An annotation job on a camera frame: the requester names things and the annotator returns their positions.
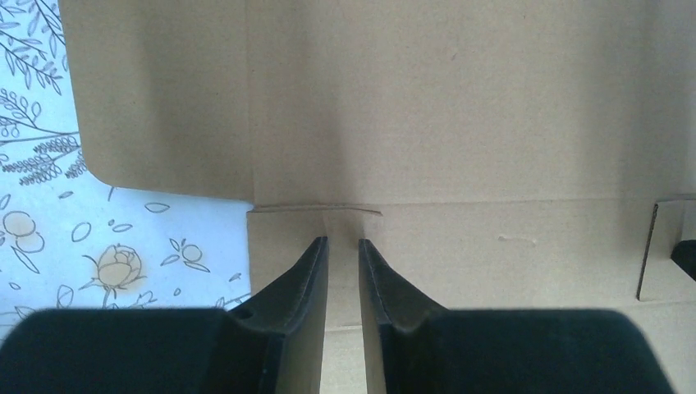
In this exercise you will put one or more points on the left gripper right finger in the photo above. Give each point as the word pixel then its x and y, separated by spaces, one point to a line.
pixel 412 344

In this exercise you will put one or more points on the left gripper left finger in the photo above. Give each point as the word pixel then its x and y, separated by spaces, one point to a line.
pixel 272 343

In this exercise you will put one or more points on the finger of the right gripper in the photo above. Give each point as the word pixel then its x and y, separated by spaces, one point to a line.
pixel 684 256

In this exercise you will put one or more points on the brown cardboard box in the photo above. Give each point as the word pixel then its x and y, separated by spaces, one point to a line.
pixel 499 154

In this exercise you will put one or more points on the floral patterned table mat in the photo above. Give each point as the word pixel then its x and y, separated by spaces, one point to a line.
pixel 67 239

